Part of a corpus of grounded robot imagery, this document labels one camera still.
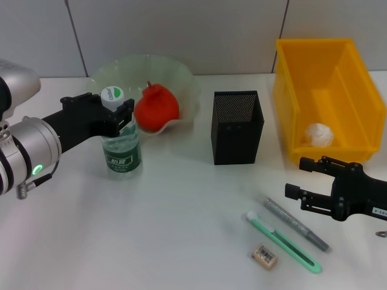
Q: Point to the translucent green wavy fruit bowl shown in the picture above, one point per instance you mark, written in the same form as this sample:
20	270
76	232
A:
121	75

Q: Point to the red toy fruit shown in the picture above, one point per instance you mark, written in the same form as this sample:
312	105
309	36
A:
157	108

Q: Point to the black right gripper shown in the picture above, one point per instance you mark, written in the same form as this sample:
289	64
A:
362	196

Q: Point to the clear water bottle green label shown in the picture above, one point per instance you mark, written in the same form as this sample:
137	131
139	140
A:
122	163

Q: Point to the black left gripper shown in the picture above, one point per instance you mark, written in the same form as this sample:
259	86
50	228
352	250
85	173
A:
78	124

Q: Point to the beige eraser with barcode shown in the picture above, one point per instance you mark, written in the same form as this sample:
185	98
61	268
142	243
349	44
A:
265	256

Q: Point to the black mesh pen holder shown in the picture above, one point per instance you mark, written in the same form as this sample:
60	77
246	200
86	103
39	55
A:
236	142

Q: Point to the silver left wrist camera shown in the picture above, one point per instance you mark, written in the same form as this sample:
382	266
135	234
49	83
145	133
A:
18	87

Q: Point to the mint green utility knife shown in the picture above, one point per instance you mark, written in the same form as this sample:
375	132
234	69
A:
290	244

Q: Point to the yellow plastic storage bin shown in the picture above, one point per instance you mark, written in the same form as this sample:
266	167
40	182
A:
308	75

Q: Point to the grey pen with clear cap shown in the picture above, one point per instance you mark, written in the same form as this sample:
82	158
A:
281	211

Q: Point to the white paper ball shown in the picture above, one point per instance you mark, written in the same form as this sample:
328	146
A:
319	134

